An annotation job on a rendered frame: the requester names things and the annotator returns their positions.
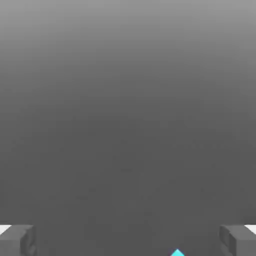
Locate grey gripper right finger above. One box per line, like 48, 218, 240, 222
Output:
218, 224, 256, 256

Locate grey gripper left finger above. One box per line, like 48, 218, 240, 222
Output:
0, 224, 38, 256

